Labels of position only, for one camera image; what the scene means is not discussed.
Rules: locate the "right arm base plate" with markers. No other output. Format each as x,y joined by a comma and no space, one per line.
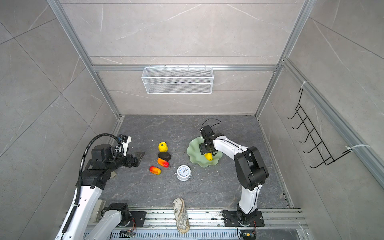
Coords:
238,218

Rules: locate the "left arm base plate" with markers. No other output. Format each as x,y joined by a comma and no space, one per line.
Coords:
138,218

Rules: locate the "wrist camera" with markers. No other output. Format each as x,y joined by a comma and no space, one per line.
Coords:
207,133
123,145

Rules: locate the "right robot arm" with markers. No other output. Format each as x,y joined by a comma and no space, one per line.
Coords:
251,172

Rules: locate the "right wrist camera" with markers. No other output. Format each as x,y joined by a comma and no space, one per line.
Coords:
207,133

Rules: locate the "white alarm clock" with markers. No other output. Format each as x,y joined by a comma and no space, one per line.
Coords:
183,173

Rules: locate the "dark fake avocado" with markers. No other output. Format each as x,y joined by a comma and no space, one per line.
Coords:
164,156

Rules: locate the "green wavy fruit bowl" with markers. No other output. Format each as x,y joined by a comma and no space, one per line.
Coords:
198,156

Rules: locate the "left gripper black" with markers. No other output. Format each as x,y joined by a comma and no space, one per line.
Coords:
136,160

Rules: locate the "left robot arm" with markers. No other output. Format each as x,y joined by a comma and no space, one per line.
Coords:
93,177

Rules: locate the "black wire hook rack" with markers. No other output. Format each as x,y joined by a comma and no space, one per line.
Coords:
313,136

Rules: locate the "red orange fake mango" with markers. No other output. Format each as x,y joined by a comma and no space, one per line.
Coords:
163,163
155,170

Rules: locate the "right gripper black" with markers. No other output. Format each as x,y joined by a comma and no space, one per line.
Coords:
202,148

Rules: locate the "white wire mesh basket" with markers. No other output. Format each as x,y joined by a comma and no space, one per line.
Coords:
178,80

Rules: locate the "yellow fake lemon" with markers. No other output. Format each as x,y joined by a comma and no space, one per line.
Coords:
163,147

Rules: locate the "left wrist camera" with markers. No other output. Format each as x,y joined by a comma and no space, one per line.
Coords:
123,145

